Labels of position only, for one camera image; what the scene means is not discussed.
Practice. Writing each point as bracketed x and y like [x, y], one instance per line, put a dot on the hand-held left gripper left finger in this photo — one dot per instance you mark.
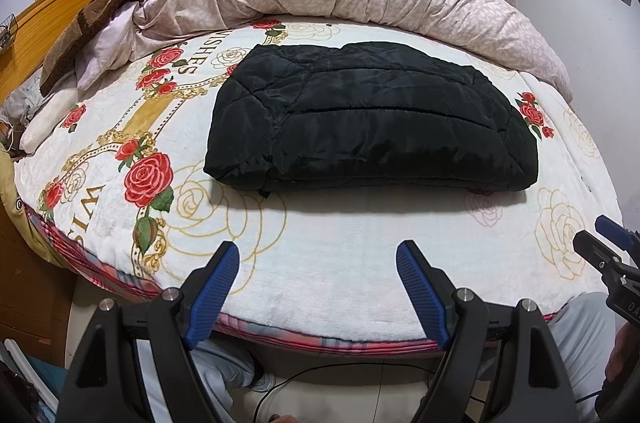
[215, 293]

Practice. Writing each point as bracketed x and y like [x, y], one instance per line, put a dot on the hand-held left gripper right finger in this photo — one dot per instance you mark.
[417, 288]

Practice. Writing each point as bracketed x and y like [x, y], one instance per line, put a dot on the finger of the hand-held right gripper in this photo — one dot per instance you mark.
[595, 250]
[615, 230]

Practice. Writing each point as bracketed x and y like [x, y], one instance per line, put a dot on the black padded jacket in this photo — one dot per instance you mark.
[370, 118]

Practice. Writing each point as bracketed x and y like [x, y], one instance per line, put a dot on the person's right hand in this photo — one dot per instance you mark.
[625, 353]

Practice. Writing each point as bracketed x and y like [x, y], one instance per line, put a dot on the person's grey pants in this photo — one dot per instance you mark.
[550, 353]

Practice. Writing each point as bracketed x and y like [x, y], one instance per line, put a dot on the rose printed white blanket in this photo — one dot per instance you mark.
[325, 253]

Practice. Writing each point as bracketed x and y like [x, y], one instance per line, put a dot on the person's shoe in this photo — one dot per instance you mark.
[262, 382]

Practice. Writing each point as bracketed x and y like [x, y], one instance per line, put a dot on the red plaid bed sheet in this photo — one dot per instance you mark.
[100, 273]

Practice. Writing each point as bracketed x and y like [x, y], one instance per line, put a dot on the wooden nightstand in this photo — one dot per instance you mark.
[35, 293]

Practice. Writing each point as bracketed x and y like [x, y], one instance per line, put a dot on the white tube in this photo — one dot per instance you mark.
[27, 370]

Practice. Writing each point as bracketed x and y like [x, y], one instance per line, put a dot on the yellow cloth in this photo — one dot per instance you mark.
[15, 203]

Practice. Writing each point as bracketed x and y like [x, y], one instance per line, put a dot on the white pillow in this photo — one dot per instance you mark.
[50, 120]

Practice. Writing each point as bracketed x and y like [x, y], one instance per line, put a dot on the light pink pillowcase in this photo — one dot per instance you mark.
[110, 43]

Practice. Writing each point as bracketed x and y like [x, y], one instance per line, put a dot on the brown plush blanket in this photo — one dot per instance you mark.
[85, 23]

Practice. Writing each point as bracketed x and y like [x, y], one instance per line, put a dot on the wooden headboard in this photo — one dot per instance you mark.
[60, 8]

